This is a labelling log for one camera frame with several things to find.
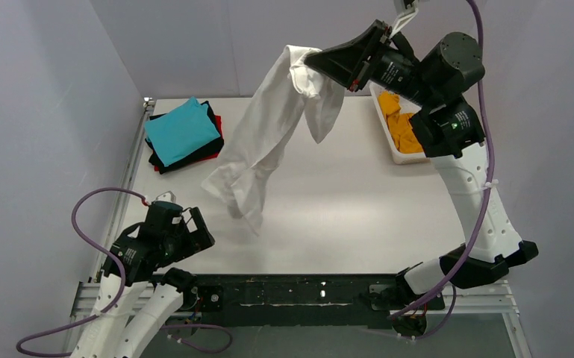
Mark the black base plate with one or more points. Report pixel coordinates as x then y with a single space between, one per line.
289 300

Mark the yellow t-shirt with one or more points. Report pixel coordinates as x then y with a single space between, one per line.
398 124

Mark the folded cyan t-shirt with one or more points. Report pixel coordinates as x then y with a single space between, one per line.
181 132

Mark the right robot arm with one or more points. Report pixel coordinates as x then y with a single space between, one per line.
455 141

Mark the white t-shirt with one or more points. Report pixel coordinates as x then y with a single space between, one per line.
290 91

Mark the folded red t-shirt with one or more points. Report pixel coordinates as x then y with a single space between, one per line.
208 151

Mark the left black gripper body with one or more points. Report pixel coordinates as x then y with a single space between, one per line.
187 237

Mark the folded black t-shirt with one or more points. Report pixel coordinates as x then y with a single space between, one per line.
190 133

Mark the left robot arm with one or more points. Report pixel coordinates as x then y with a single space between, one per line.
140 291

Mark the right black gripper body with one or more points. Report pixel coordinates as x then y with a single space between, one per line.
370 57

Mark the white plastic basket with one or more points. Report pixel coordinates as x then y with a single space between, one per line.
398 157

